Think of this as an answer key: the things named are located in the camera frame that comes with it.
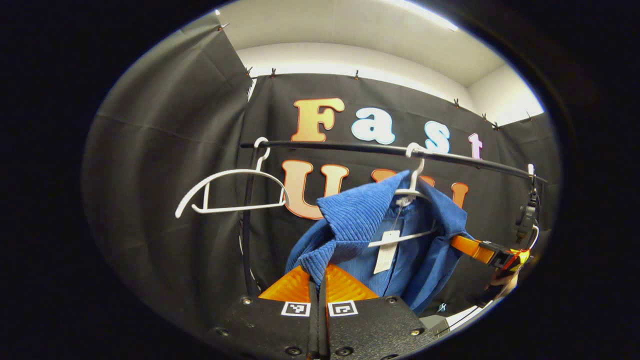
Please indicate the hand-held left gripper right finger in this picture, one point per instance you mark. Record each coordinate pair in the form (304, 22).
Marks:
(370, 330)

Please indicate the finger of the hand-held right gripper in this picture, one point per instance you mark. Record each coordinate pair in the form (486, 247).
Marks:
(470, 247)

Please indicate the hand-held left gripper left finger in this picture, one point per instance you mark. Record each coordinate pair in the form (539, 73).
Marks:
(270, 330)

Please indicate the white plastic hanger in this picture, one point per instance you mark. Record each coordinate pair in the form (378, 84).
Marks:
(235, 171)
(418, 175)

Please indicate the black clothes rack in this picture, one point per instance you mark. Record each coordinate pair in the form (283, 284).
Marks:
(340, 146)

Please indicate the black clamp-mounted device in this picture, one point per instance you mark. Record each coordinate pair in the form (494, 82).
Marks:
(526, 217)

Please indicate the white flat board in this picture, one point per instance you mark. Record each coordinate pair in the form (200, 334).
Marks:
(460, 317)

